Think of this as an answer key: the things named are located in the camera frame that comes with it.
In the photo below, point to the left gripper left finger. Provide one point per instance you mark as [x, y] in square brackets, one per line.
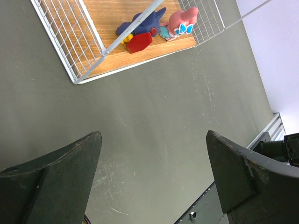
[53, 188]

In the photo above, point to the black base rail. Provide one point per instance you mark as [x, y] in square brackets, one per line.
[205, 210]

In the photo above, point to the white wire wooden shelf rack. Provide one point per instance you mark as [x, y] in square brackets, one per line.
[90, 36]

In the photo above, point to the blue stitch toy figure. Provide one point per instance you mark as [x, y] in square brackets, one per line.
[143, 34]

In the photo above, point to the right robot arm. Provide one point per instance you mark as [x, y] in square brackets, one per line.
[278, 149]

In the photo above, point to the pink melody toy on shelf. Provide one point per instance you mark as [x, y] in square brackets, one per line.
[179, 23]

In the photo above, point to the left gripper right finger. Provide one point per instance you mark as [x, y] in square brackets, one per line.
[254, 188]

